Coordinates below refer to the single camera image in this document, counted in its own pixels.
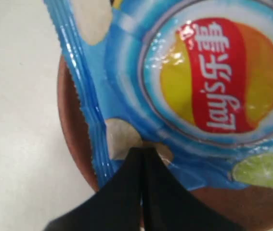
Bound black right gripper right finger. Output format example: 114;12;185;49
143;148;244;231

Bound blue Lays chip bag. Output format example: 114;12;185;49
45;0;273;190

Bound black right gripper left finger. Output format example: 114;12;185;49
45;148;143;231

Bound brown round plate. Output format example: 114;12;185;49
57;56;273;231

